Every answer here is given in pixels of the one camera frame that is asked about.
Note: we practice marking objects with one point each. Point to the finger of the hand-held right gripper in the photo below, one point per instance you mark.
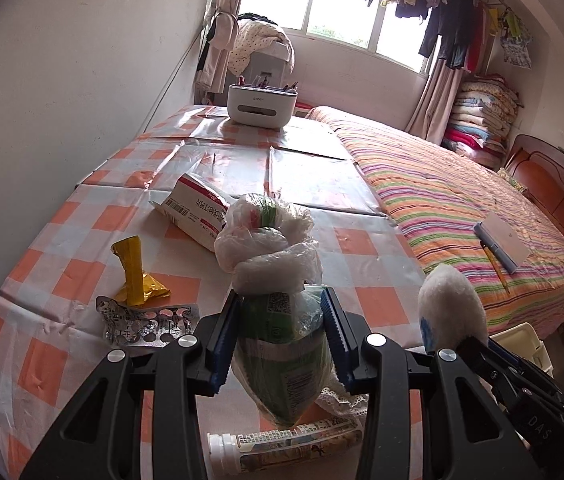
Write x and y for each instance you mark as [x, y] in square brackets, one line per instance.
[526, 370]
[427, 332]

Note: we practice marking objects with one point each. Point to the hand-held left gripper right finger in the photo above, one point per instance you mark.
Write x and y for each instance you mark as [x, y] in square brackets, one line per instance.
[334, 340]

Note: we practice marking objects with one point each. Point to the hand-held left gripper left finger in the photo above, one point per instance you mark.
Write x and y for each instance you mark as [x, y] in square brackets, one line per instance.
[222, 350]

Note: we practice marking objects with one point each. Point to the cream plastic trash bin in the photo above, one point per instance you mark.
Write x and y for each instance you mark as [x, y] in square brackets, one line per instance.
[516, 340]

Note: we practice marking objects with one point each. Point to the white fluffy microphone cover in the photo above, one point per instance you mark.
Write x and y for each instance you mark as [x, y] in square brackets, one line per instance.
[454, 305]

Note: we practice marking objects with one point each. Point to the green plastic packet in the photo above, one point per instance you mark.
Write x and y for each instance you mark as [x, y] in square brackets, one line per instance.
[272, 260]

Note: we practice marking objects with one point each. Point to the white and red medicine box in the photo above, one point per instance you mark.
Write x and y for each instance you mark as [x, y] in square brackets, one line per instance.
[192, 205]

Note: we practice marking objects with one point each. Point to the silver blister pack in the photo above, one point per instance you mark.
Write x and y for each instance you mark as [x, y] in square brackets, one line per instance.
[132, 322]

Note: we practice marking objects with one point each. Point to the yellow pen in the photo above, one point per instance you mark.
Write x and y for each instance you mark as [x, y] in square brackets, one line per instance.
[494, 265]

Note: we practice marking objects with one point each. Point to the printed tube bottle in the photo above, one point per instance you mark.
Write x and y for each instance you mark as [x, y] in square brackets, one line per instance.
[282, 445]

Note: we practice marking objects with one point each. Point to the yellow crumpled wrapper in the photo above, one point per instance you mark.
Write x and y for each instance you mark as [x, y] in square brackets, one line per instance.
[134, 270]

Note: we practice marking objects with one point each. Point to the notebook on bed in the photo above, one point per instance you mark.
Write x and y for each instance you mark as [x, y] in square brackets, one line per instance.
[504, 237]

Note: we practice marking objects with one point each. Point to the bed with striped sheet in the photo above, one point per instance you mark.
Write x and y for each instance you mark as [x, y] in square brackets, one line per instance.
[436, 195]

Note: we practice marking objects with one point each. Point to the floral cloth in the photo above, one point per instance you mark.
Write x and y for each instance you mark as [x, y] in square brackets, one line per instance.
[511, 180]

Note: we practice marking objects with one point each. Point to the carved wooden headboard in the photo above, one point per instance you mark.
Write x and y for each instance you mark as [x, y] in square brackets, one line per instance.
[551, 185]

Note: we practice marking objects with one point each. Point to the orange checked tablecloth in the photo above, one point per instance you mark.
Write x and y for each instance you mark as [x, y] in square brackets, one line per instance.
[87, 200]

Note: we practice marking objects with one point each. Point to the stack of folded quilts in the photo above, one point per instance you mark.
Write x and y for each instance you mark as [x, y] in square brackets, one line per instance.
[481, 120]

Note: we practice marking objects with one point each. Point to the white desktop organizer box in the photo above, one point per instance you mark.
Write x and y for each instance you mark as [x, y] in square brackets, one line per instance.
[262, 105]

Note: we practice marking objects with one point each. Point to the white standing appliance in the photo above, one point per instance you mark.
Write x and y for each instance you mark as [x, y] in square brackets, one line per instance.
[267, 62]

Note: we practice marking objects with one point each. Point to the row of hanging clothes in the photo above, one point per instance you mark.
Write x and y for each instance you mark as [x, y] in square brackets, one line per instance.
[451, 25]

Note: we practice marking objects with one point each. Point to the dotted white blanket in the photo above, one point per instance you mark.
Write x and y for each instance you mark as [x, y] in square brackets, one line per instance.
[257, 35]

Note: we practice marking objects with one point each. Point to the white garment on hanger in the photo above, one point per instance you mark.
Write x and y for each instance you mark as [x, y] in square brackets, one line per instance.
[222, 35]

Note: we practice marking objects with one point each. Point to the window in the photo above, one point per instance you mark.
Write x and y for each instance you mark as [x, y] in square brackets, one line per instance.
[341, 5]

